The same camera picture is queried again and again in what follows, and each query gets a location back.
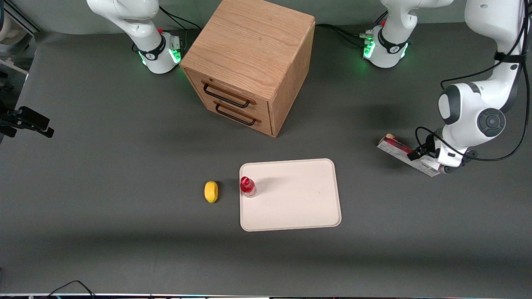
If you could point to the small red-capped bottle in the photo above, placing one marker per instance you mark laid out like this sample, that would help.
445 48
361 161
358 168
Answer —
247 186

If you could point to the aluminium frame rail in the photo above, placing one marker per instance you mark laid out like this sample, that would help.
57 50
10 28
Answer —
23 18

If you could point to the white round device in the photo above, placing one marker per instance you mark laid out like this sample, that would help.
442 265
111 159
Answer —
7 29

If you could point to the wooden two-drawer cabinet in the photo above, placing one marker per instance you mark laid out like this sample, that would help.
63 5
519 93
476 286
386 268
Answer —
249 45

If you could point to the beige plastic tray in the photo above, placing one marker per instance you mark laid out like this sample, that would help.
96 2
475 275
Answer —
295 199

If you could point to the red cookie box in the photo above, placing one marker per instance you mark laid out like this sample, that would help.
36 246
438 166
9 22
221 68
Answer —
392 146

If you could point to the yellow lemon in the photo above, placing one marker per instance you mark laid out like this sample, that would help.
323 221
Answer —
211 192

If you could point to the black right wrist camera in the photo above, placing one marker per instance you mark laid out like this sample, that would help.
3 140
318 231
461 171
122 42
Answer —
8 122

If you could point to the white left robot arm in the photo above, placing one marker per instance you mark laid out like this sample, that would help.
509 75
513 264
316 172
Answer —
469 108

